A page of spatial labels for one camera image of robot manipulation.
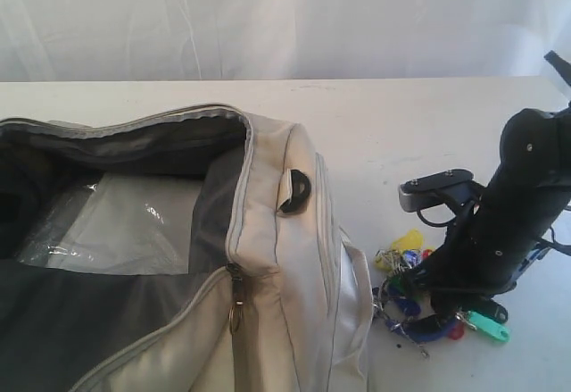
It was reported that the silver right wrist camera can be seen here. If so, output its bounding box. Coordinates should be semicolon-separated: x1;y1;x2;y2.
398;169;474;213

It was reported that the metal zipper pull with ring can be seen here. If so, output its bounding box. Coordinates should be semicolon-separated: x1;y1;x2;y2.
226;263;247;336

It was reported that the bunch of colourful key tags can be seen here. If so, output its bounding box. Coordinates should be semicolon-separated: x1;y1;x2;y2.
372;229;511;359

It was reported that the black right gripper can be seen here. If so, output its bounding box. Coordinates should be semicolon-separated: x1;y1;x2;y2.
402;186;563;324

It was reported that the clear plastic packet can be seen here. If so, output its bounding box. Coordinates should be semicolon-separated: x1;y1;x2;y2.
16;173;203;275

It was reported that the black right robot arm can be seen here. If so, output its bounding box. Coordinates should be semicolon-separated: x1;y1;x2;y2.
399;108;570;325

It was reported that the black right D-ring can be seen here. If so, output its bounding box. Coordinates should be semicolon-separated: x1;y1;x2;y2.
278;167;314;215

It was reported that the beige fabric duffel bag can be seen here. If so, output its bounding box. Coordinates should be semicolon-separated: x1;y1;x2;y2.
1;104;372;391

